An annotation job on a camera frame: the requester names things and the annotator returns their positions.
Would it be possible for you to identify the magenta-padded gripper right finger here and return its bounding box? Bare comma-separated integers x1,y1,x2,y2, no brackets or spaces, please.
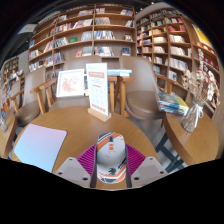
125,143,169,189

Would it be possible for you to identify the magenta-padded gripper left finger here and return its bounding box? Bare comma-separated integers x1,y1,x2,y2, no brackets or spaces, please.
53,143,99,189

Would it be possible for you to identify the white orange black computer mouse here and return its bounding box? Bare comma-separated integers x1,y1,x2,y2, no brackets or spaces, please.
95,131,128,185

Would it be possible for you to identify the pink blue gradient mouse pad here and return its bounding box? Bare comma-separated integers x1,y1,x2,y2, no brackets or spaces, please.
13,123,68,174

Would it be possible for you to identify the round wooden side table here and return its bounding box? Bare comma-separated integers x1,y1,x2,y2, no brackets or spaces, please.
162,111,220,174
0,109,18,160

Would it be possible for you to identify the glass vase with dried flowers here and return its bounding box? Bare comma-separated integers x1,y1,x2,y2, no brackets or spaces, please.
180,49,221,134

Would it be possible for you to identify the stack of blue books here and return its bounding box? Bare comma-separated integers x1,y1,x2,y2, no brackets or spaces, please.
157,92,190,116

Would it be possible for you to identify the brown padded wooden armchair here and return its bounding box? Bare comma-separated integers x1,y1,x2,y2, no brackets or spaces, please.
8,66,51,128
29,54,116,113
114,55,166,121

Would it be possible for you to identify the dark upright book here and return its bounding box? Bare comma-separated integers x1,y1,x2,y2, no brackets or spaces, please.
83,73,89,97

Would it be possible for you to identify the white red sign wooden stand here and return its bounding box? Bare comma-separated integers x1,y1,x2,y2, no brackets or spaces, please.
85,62,112,123

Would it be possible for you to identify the white framed floral picture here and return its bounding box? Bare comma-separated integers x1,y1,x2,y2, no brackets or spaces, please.
55,68,86,99

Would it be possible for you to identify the glass vase with pink flowers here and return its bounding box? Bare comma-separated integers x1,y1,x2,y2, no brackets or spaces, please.
0,79,11,134

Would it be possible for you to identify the small distant wooden bookshelf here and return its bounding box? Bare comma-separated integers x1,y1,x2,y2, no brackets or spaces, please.
2,55,20,81

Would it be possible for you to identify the wide wooden bookshelf unit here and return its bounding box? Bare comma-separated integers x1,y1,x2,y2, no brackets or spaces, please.
26,3,138,73

